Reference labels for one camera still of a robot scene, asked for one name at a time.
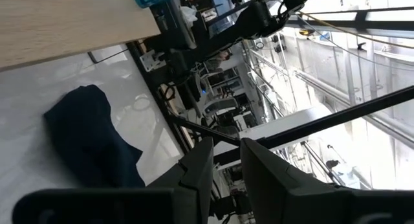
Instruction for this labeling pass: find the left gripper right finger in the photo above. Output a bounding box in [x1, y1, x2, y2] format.
[239, 138, 353, 224]

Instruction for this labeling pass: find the white power adapter box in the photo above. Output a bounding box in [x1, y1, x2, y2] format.
[139, 49, 166, 72]

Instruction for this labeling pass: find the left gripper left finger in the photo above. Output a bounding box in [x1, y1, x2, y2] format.
[147, 136, 215, 224]

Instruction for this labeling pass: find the wooden shelf with black legs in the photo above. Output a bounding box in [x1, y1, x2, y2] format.
[0, 0, 162, 73]

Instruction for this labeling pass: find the thin yellow cable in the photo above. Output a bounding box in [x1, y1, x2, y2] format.
[297, 10, 414, 50]

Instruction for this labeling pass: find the dark blue cloth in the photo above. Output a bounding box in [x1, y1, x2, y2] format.
[43, 84, 146, 188]

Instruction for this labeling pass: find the black rig frame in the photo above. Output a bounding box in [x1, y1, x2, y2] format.
[125, 6, 414, 168]

